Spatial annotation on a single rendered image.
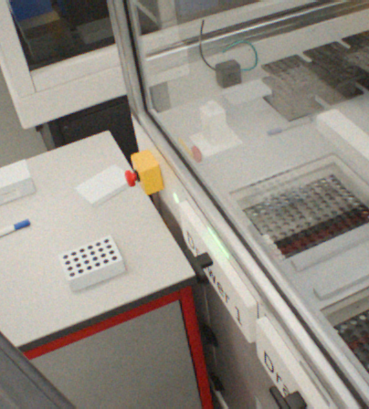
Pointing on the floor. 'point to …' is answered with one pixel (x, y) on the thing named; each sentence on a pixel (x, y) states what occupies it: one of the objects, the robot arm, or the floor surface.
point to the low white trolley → (140, 301)
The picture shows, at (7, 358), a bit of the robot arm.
